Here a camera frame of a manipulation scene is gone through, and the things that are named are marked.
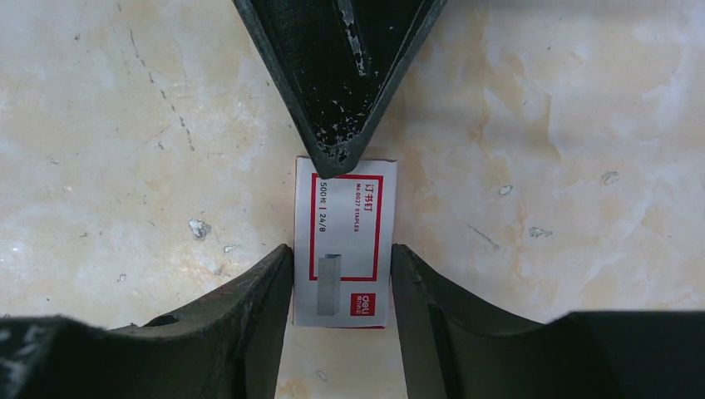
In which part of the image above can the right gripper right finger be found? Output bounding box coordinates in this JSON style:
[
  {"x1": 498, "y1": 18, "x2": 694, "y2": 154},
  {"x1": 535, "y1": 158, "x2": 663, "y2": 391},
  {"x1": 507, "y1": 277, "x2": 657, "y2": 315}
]
[{"x1": 392, "y1": 244, "x2": 704, "y2": 398}]

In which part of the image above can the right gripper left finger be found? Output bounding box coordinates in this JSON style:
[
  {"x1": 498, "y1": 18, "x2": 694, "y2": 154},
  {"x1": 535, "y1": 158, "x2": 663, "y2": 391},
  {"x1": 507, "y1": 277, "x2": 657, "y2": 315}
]
[{"x1": 1, "y1": 245, "x2": 293, "y2": 398}]

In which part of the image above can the red white staple box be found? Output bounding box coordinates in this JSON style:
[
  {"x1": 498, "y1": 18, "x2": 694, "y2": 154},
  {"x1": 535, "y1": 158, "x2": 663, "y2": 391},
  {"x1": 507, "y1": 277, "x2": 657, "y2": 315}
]
[{"x1": 293, "y1": 157, "x2": 397, "y2": 328}]

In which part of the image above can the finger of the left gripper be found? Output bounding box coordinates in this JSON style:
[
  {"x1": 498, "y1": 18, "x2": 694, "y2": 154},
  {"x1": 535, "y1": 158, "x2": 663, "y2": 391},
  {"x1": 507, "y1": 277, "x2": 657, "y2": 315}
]
[{"x1": 234, "y1": 0, "x2": 445, "y2": 179}]

